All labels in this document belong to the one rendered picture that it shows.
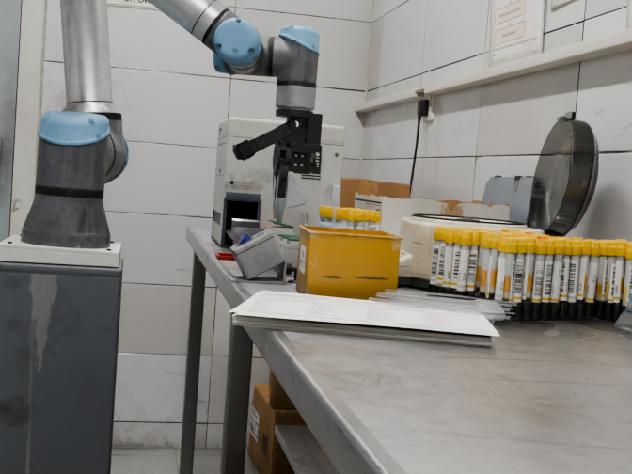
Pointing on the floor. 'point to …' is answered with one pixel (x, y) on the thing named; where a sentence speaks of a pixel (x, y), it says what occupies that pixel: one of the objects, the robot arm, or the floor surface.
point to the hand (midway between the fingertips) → (276, 215)
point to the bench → (420, 393)
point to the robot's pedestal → (57, 367)
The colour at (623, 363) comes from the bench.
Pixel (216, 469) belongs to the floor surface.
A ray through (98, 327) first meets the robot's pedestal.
